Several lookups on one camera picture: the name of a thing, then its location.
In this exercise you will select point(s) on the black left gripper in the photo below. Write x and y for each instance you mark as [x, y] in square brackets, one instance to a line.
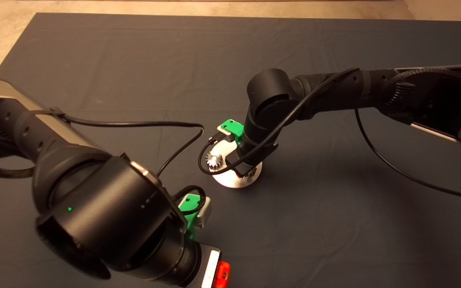
[190, 266]

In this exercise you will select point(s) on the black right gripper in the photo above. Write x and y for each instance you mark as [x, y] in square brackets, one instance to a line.
[250, 156]

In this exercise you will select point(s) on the small steel planetary gear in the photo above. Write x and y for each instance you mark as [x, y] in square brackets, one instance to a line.
[213, 160]
[250, 173]

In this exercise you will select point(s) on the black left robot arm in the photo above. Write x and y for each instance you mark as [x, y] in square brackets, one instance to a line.
[106, 208]

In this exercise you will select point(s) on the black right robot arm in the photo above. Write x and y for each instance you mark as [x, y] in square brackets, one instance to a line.
[274, 92]

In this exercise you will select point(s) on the round metal carrier plate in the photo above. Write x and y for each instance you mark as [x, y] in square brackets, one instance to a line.
[230, 182]

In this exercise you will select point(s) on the dark grey table cloth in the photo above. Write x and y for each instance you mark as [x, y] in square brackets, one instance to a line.
[334, 240]

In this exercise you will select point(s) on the right green camera mount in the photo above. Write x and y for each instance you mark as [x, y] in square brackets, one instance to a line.
[232, 127]

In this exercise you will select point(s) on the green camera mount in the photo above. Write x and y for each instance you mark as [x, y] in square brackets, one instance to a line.
[188, 208]
[232, 127]

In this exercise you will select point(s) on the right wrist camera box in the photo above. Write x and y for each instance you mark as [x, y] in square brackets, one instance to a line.
[222, 132]

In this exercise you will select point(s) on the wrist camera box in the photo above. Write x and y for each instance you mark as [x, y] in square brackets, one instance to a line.
[204, 214]
[222, 132]

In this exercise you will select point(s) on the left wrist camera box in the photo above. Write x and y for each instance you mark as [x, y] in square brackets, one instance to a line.
[204, 214]

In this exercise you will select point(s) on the left green camera mount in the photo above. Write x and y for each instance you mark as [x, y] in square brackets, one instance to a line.
[188, 208]

